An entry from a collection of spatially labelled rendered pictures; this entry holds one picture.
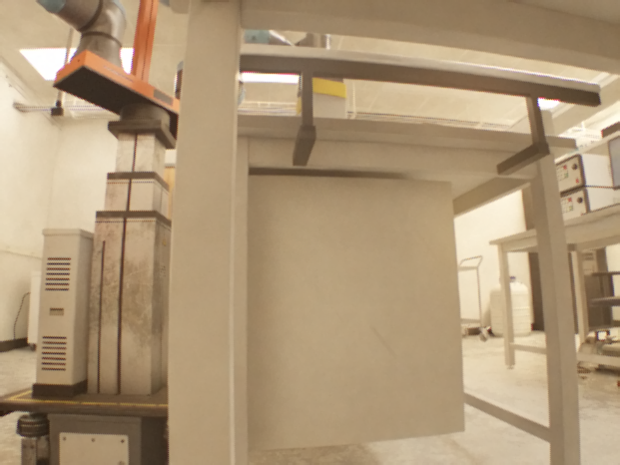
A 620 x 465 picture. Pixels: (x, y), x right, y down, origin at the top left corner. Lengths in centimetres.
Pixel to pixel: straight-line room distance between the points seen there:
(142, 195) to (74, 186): 415
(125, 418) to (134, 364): 17
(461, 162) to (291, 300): 52
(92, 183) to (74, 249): 410
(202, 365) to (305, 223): 61
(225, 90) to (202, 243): 14
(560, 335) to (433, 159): 52
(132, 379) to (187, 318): 78
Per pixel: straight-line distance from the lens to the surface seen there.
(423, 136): 89
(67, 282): 109
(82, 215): 512
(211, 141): 35
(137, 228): 110
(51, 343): 112
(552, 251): 105
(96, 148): 532
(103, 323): 111
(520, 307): 499
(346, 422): 93
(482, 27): 51
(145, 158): 118
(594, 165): 271
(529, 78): 98
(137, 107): 123
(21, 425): 114
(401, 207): 96
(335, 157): 86
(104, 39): 124
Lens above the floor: 52
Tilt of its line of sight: 10 degrees up
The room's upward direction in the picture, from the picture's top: 1 degrees counter-clockwise
